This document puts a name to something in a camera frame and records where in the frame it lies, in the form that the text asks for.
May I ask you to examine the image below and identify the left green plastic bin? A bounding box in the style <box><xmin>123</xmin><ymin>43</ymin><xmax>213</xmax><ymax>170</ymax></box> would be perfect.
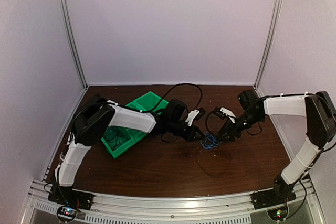
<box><xmin>101</xmin><ymin>126</ymin><xmax>135</xmax><ymax>158</ymax></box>

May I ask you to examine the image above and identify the aluminium frame post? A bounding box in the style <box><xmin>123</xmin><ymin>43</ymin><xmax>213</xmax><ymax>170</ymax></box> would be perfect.
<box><xmin>60</xmin><ymin>0</ymin><xmax>89</xmax><ymax>90</ymax></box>
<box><xmin>254</xmin><ymin>0</ymin><xmax>283</xmax><ymax>89</ymax></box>

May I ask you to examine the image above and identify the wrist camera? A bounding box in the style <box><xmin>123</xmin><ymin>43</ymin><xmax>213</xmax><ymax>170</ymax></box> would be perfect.
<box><xmin>214</xmin><ymin>107</ymin><xmax>236</xmax><ymax>119</ymax></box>
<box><xmin>185</xmin><ymin>108</ymin><xmax>206</xmax><ymax>126</ymax></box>

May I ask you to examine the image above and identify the light blue cable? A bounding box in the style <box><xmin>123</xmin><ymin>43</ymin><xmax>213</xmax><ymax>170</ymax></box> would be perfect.
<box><xmin>200</xmin><ymin>132</ymin><xmax>220</xmax><ymax>151</ymax></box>

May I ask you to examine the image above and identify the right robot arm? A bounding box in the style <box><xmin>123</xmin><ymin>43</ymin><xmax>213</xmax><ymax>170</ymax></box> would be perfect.
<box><xmin>214</xmin><ymin>90</ymin><xmax>335</xmax><ymax>204</ymax></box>

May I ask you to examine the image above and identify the green plastic bin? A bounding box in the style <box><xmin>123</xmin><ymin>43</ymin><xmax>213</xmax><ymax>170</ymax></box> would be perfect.
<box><xmin>101</xmin><ymin>126</ymin><xmax>135</xmax><ymax>158</ymax></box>
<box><xmin>125</xmin><ymin>91</ymin><xmax>168</xmax><ymax>115</ymax></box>
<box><xmin>129</xmin><ymin>129</ymin><xmax>148</xmax><ymax>144</ymax></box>

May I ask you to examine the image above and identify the right green plastic bin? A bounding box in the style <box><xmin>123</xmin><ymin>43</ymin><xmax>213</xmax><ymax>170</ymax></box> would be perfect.
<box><xmin>125</xmin><ymin>91</ymin><xmax>168</xmax><ymax>115</ymax></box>

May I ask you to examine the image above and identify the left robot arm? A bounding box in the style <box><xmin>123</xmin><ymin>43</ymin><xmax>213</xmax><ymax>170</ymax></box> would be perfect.
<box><xmin>52</xmin><ymin>91</ymin><xmax>204</xmax><ymax>205</ymax></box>

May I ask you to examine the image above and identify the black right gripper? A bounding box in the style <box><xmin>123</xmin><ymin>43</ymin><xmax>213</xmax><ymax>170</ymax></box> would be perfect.
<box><xmin>216</xmin><ymin>111</ymin><xmax>263</xmax><ymax>141</ymax></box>

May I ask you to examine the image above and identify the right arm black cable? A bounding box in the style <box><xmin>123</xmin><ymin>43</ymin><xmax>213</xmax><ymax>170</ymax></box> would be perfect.
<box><xmin>204</xmin><ymin>111</ymin><xmax>218</xmax><ymax>135</ymax></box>

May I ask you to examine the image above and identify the dark blue cable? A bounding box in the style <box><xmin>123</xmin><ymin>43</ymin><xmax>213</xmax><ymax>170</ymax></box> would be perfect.
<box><xmin>104</xmin><ymin>128</ymin><xmax>127</xmax><ymax>150</ymax></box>

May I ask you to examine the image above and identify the right aluminium frame post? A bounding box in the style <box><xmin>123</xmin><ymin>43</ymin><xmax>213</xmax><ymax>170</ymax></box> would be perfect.
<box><xmin>254</xmin><ymin>0</ymin><xmax>283</xmax><ymax>89</ymax></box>

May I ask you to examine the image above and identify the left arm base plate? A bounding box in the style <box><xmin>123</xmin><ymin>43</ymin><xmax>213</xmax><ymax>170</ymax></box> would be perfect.
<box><xmin>48</xmin><ymin>187</ymin><xmax>93</xmax><ymax>210</ymax></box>

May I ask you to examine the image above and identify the front aluminium rail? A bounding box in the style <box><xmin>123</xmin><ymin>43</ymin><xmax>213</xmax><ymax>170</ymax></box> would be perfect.
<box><xmin>18</xmin><ymin>179</ymin><xmax>327</xmax><ymax>223</ymax></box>

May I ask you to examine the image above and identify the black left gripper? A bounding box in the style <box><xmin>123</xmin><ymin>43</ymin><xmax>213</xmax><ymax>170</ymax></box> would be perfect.
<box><xmin>169</xmin><ymin>119</ymin><xmax>206</xmax><ymax>142</ymax></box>

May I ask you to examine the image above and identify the brown cable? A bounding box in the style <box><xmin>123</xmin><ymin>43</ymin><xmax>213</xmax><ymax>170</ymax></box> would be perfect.
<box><xmin>178</xmin><ymin>145</ymin><xmax>234</xmax><ymax>180</ymax></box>

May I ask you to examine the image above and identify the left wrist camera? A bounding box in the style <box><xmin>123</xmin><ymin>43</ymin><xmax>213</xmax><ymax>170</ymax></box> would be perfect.
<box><xmin>185</xmin><ymin>108</ymin><xmax>206</xmax><ymax>126</ymax></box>

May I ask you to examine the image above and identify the right circuit board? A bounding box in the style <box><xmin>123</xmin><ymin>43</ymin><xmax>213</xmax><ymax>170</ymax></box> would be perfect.
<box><xmin>267</xmin><ymin>207</ymin><xmax>289</xmax><ymax>222</ymax></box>

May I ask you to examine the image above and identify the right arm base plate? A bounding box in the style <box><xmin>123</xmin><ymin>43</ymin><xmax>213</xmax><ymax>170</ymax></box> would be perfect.
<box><xmin>250</xmin><ymin>189</ymin><xmax>296</xmax><ymax>210</ymax></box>

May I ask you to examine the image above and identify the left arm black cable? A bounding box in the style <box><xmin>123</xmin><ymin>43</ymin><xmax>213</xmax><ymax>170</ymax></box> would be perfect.
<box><xmin>141</xmin><ymin>83</ymin><xmax>204</xmax><ymax>114</ymax></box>

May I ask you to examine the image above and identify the circuit board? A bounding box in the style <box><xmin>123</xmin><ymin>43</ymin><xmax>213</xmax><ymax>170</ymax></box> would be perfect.
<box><xmin>56</xmin><ymin>206</ymin><xmax>78</xmax><ymax>222</ymax></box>
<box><xmin>267</xmin><ymin>207</ymin><xmax>289</xmax><ymax>222</ymax></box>

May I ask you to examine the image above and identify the left circuit board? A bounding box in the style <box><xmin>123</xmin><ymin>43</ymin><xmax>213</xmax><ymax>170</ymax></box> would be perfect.
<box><xmin>56</xmin><ymin>206</ymin><xmax>78</xmax><ymax>222</ymax></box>

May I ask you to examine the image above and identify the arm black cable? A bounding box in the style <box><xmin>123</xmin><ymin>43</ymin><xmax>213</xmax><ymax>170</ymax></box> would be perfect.
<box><xmin>141</xmin><ymin>83</ymin><xmax>204</xmax><ymax>114</ymax></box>
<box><xmin>204</xmin><ymin>111</ymin><xmax>218</xmax><ymax>135</ymax></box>

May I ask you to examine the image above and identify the middle green plastic bin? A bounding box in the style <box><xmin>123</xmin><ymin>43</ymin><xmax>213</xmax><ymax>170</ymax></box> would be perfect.
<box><xmin>129</xmin><ymin>129</ymin><xmax>148</xmax><ymax>144</ymax></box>

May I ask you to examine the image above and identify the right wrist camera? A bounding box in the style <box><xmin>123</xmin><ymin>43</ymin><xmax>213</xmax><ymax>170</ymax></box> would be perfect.
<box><xmin>214</xmin><ymin>107</ymin><xmax>236</xmax><ymax>119</ymax></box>

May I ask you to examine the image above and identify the left aluminium frame post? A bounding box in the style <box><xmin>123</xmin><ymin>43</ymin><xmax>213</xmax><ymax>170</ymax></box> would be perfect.
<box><xmin>60</xmin><ymin>0</ymin><xmax>89</xmax><ymax>90</ymax></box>

